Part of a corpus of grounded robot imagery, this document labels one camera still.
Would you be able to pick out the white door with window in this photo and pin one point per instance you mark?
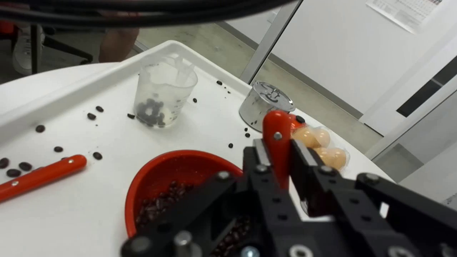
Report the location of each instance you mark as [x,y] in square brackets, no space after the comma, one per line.
[404,94]

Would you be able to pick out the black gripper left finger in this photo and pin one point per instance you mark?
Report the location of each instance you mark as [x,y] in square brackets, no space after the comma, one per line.
[259,190]

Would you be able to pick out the small orange container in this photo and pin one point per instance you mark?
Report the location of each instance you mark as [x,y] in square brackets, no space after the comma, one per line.
[299,121]

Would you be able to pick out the red bowl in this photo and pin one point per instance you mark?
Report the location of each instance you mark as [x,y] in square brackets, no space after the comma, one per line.
[166,171]

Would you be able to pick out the white plastic tray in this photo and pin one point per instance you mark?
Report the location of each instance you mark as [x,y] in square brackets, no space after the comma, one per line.
[95,143]

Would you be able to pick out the white sneaker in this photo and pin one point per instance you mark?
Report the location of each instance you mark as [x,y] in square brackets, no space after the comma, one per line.
[23,47]

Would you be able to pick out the clear pack of eggs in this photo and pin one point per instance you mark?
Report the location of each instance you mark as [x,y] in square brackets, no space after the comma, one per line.
[322,144]

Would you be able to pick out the few dark coffee beans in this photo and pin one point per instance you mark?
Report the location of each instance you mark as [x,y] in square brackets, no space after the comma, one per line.
[152,114]

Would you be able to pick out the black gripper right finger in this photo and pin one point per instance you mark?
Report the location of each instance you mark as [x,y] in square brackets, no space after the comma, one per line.
[323,190]

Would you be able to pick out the clear plastic measuring cup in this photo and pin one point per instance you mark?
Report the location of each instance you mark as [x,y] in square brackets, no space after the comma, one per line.
[164,93]

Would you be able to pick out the white paper poster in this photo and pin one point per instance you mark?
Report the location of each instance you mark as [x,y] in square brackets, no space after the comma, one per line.
[404,11]

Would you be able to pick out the coffee beans pile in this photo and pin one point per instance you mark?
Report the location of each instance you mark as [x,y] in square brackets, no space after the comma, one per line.
[162,201]

